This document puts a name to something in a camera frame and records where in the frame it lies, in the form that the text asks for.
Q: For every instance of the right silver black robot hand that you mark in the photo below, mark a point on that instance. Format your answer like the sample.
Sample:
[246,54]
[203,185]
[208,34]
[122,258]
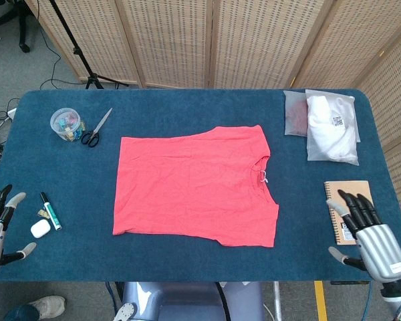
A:
[377,247]

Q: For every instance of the red t-shirt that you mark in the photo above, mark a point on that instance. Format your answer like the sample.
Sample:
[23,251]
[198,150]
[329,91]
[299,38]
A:
[187,187]

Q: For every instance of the white earbuds case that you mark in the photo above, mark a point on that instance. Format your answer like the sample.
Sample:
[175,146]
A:
[40,229]

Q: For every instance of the small gold binder clip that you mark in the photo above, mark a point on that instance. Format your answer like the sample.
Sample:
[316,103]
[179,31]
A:
[42,214]

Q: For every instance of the white green marker pen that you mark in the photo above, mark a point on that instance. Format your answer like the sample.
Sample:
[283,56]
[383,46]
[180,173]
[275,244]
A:
[51,212]

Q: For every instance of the brown spiral notebook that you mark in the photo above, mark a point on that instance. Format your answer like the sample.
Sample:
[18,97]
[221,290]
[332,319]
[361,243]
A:
[354,187]

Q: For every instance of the teal trouser leg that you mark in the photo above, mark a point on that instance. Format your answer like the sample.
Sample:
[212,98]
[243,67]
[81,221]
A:
[18,314]

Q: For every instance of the beige sneaker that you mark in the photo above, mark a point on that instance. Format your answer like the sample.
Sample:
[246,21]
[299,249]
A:
[48,306]

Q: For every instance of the white metal table leg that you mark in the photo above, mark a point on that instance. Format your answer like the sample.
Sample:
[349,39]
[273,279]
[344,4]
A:
[277,301]

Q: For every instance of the bagged white garment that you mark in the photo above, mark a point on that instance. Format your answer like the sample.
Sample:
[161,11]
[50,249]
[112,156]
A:
[327,140]

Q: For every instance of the white power strip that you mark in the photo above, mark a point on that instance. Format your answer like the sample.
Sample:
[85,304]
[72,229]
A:
[11,114]

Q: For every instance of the clear jar of coloured clips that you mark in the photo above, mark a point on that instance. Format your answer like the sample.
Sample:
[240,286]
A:
[65,122]

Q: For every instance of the frosted bag with dark-red garment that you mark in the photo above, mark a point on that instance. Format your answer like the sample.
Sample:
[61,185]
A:
[295,115]

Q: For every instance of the grey-blue robot torso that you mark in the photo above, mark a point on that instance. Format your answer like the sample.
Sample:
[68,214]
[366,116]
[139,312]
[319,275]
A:
[187,301]

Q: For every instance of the black tripod stand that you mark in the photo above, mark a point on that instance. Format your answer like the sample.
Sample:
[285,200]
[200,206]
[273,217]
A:
[74,51]

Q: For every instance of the black office chair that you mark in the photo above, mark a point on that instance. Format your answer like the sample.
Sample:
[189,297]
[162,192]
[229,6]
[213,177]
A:
[22,33]

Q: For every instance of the blue carpet table cover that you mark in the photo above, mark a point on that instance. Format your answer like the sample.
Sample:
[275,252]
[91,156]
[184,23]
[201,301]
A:
[200,107]

